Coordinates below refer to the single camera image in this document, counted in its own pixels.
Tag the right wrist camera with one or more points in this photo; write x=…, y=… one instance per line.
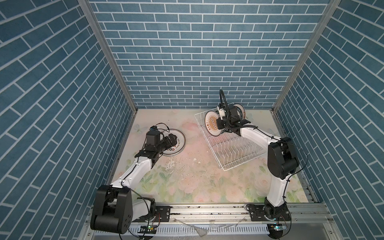
x=221, y=112

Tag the white wire dish rack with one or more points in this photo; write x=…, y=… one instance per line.
x=230, y=150

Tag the aluminium left corner post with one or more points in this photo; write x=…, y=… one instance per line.
x=95, y=26

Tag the aluminium corner post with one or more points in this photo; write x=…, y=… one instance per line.
x=95, y=26
x=318, y=30

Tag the green circuit board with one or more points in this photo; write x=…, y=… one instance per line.
x=145, y=230
x=277, y=228

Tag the aluminium right corner post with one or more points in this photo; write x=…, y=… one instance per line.
x=318, y=30

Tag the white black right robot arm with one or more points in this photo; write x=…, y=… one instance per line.
x=282, y=159

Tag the white vent grille strip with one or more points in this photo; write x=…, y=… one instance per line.
x=165, y=230

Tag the orange sunburst small plate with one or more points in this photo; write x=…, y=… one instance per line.
x=211, y=125

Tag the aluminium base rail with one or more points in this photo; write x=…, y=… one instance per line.
x=199, y=213

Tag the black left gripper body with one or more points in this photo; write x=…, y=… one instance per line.
x=165, y=144

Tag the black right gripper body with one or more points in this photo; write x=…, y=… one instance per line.
x=223, y=124

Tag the right green circuit board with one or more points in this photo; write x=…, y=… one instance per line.
x=277, y=228

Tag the clear plastic piece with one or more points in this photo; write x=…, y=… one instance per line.
x=189, y=230

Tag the red rim small plate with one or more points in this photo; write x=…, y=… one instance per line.
x=241, y=111

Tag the large red character plate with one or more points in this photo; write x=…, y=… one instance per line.
x=180, y=145

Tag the left green circuit board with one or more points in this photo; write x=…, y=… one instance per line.
x=145, y=230

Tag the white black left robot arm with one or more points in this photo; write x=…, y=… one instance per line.
x=117, y=205

